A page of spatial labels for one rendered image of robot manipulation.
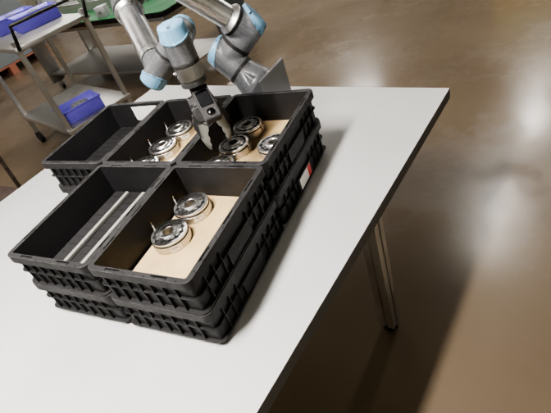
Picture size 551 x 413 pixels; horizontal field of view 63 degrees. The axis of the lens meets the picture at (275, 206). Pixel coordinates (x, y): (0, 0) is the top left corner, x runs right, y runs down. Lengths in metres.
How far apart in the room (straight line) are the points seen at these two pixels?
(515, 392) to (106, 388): 1.25
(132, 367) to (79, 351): 0.19
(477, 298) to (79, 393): 1.43
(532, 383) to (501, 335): 0.19
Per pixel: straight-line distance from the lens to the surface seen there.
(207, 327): 1.08
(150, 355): 1.19
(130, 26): 1.54
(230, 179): 1.24
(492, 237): 2.18
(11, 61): 7.96
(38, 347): 1.43
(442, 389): 1.75
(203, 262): 0.97
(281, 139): 1.26
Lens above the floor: 1.55
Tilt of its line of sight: 37 degrees down
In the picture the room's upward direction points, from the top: 20 degrees counter-clockwise
